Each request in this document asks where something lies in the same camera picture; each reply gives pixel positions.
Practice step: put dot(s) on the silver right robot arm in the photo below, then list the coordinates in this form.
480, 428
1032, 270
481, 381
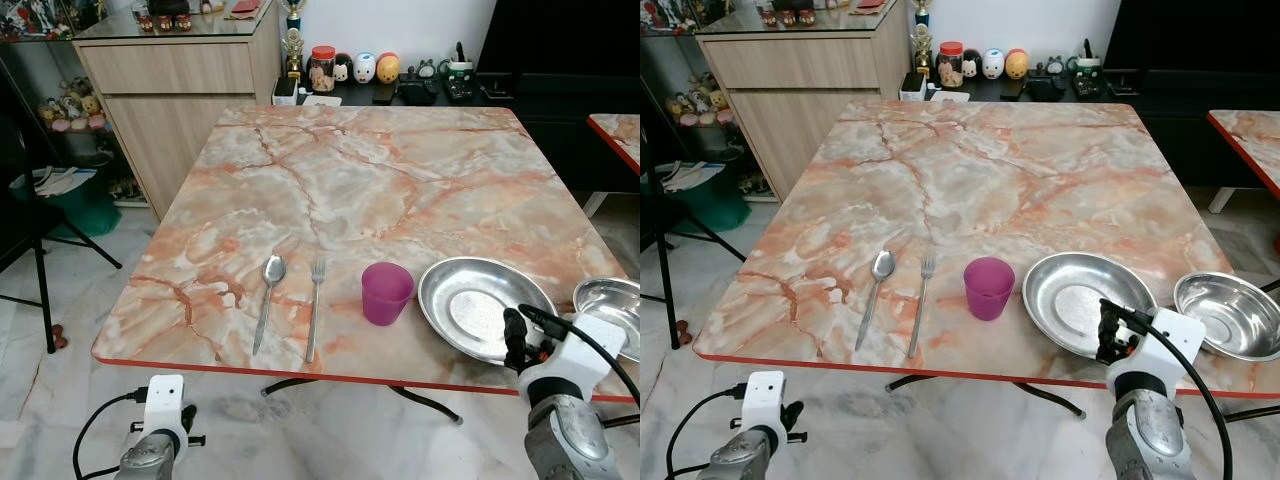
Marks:
1150, 435
570, 440

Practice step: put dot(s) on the large steel plate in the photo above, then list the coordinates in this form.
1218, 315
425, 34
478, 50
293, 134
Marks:
470, 300
1070, 295

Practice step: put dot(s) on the small steel bowl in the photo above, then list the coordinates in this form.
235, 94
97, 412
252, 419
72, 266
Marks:
1235, 315
610, 300

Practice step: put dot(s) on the purple plastic cup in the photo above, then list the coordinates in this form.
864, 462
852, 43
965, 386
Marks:
989, 290
386, 295

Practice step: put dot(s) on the small brown floor object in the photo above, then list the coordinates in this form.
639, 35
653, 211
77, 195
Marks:
60, 337
684, 332

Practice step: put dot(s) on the black tripod stand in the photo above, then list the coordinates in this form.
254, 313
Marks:
42, 280
663, 280

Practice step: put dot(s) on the silver metal fork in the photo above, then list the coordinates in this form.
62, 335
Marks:
923, 300
316, 300

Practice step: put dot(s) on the silver metal spoon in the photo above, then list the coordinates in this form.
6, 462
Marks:
274, 268
883, 264

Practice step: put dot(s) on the red edged marble side table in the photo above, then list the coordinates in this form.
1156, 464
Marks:
622, 135
1250, 140

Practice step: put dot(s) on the green bin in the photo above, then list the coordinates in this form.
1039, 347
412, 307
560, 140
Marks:
715, 205
90, 210

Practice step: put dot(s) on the white papers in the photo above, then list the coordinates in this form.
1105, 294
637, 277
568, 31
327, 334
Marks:
65, 180
695, 175

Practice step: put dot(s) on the green white mug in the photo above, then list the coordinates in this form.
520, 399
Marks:
458, 66
1086, 62

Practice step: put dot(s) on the small grey figurine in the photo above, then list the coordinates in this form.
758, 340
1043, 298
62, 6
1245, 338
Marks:
1055, 66
425, 69

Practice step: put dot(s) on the orange piggy bank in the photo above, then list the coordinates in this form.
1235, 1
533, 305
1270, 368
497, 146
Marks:
388, 68
1017, 64

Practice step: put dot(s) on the white piggy bank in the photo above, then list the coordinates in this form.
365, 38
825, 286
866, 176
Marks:
993, 64
364, 68

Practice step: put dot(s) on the black round figurine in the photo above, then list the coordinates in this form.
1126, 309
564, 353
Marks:
342, 68
971, 64

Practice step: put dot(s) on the black television screen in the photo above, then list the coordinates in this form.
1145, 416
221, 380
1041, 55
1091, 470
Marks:
560, 35
1190, 32

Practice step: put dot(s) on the red lidded jar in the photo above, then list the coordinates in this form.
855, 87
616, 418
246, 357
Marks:
950, 66
322, 70

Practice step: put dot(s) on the beige plush toy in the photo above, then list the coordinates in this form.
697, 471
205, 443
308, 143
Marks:
91, 104
712, 100

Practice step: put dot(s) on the small white box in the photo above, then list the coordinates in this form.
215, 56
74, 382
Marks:
286, 92
913, 87

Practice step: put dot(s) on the glass display cabinet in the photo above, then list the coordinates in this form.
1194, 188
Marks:
40, 55
665, 50

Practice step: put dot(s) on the light wooden cabinet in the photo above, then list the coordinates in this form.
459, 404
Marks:
170, 110
790, 100

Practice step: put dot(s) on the gold trophy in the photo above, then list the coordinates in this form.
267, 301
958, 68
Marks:
922, 42
294, 45

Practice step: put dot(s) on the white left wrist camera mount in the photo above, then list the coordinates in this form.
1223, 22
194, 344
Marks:
763, 398
163, 400

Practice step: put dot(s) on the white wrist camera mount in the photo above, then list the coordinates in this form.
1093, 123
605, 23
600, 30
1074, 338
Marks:
585, 350
763, 398
163, 400
1165, 345

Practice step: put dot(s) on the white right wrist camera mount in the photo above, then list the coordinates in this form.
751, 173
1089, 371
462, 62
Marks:
1165, 345
585, 350

